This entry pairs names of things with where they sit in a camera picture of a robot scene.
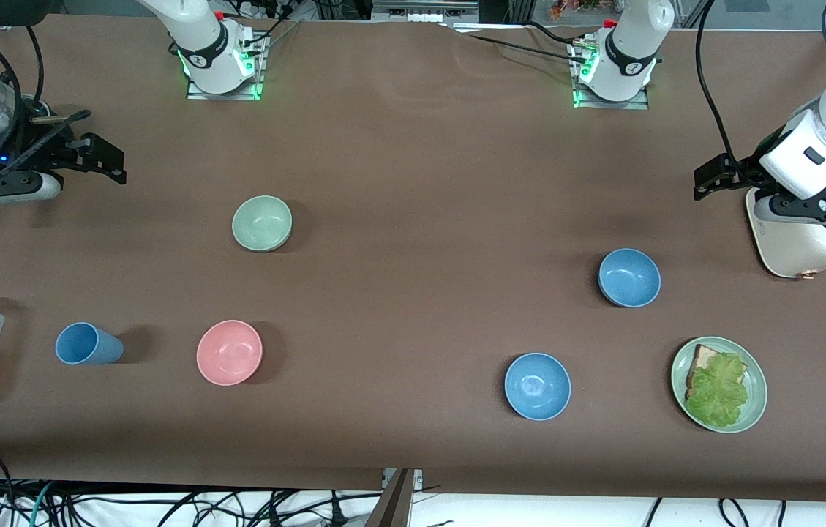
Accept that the blue bowl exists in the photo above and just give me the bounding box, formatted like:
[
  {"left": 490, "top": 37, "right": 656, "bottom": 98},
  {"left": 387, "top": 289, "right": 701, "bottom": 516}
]
[
  {"left": 598, "top": 248, "right": 662, "bottom": 309},
  {"left": 504, "top": 352, "right": 572, "bottom": 422}
]

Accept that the green bowl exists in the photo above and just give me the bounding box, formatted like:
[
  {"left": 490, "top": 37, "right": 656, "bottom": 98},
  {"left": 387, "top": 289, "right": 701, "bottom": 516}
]
[{"left": 231, "top": 195, "right": 293, "bottom": 253}]

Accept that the pink bowl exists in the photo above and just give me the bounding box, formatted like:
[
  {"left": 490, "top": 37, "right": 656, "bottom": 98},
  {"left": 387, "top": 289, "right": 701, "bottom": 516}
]
[{"left": 196, "top": 319, "right": 264, "bottom": 386}]

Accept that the cream white toaster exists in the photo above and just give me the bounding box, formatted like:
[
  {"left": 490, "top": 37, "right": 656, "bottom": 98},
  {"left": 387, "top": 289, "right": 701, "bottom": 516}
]
[{"left": 745, "top": 170, "right": 826, "bottom": 280}]

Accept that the blue ribbed cup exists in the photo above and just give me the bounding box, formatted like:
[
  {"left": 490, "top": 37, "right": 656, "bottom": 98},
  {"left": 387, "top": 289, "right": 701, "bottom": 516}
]
[{"left": 55, "top": 322, "right": 124, "bottom": 365}]

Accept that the bread slice under lettuce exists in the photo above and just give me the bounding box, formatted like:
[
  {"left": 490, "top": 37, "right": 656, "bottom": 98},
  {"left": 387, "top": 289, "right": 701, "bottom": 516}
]
[{"left": 686, "top": 344, "right": 748, "bottom": 400}]

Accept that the green lettuce leaf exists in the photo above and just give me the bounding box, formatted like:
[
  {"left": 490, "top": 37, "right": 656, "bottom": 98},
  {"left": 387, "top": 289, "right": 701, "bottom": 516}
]
[{"left": 685, "top": 353, "right": 750, "bottom": 430}]

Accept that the green plate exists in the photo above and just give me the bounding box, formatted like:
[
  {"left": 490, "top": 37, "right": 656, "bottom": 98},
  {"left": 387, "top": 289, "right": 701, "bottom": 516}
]
[{"left": 670, "top": 336, "right": 769, "bottom": 434}]

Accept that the white power strip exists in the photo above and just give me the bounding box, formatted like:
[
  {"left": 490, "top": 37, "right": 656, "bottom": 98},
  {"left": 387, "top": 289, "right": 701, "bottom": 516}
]
[{"left": 233, "top": 0, "right": 298, "bottom": 21}]

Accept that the orange patterned object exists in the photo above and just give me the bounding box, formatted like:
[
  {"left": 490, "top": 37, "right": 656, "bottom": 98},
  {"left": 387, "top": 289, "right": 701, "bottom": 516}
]
[{"left": 549, "top": 0, "right": 608, "bottom": 20}]

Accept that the brown table cover sheet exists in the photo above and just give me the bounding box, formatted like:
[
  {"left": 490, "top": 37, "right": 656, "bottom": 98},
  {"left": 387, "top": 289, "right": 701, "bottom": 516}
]
[{"left": 0, "top": 13, "right": 826, "bottom": 504}]

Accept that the silver equipment box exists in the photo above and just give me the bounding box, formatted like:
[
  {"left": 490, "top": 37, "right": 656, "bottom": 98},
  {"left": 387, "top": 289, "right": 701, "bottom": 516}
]
[{"left": 372, "top": 0, "right": 480, "bottom": 23}]

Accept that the dark stand leg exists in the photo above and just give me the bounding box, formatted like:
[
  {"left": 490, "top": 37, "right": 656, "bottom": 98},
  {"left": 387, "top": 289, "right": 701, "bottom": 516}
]
[{"left": 364, "top": 468, "right": 416, "bottom": 527}]

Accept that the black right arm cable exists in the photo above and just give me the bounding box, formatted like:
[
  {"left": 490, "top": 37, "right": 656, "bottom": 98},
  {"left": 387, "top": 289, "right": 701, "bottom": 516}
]
[{"left": 0, "top": 15, "right": 91, "bottom": 193}]

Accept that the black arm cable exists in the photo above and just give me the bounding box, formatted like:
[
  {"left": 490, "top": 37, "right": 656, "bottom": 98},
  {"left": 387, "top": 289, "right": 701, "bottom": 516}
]
[
  {"left": 696, "top": 0, "right": 740, "bottom": 160},
  {"left": 0, "top": 15, "right": 91, "bottom": 193}
]

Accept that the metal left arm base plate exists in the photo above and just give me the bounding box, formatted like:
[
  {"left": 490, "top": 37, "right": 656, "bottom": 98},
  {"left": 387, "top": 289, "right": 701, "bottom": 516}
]
[{"left": 570, "top": 37, "right": 652, "bottom": 111}]

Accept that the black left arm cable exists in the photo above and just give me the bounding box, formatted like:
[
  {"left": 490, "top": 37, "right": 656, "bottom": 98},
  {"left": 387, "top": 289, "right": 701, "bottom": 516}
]
[{"left": 696, "top": 0, "right": 740, "bottom": 160}]

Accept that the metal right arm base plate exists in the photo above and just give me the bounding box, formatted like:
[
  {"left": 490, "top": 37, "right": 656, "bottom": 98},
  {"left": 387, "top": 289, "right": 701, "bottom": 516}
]
[{"left": 186, "top": 29, "right": 268, "bottom": 101}]

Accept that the black cable on table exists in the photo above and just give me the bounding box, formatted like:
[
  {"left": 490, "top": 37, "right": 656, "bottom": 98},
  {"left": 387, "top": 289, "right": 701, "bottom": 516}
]
[
  {"left": 525, "top": 20, "right": 600, "bottom": 48},
  {"left": 468, "top": 33, "right": 585, "bottom": 58}
]

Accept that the teal floor cable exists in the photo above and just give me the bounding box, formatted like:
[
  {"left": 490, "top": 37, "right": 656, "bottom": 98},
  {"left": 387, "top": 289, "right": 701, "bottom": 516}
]
[{"left": 29, "top": 480, "right": 56, "bottom": 527}]

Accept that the small metal table bracket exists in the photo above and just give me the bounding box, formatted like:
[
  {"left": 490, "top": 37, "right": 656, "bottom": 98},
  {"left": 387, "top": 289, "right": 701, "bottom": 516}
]
[{"left": 382, "top": 468, "right": 425, "bottom": 490}]

